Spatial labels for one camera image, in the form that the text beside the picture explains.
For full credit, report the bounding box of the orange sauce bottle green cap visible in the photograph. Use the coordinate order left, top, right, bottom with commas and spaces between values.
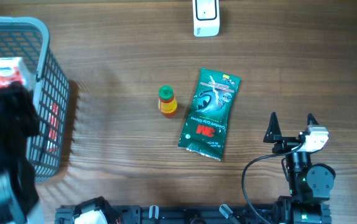
158, 85, 178, 117

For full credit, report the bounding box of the grey plastic mesh basket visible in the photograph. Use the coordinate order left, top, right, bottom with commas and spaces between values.
0, 17, 70, 183

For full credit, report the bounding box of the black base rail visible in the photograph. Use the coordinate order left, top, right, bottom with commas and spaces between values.
55, 203, 279, 224

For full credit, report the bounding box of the green 3M gloves packet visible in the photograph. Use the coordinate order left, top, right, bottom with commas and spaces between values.
178, 68, 241, 160

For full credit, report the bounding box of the black right camera cable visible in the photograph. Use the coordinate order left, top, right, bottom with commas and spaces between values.
241, 142, 305, 224

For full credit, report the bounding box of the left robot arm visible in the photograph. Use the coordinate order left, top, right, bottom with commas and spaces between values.
0, 82, 49, 223

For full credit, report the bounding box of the white barcode scanner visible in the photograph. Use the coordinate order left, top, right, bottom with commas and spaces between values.
192, 0, 220, 37

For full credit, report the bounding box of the small red white carton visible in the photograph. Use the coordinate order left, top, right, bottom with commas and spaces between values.
0, 57, 35, 91

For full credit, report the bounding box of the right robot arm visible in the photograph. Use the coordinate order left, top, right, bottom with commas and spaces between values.
263, 112, 336, 224

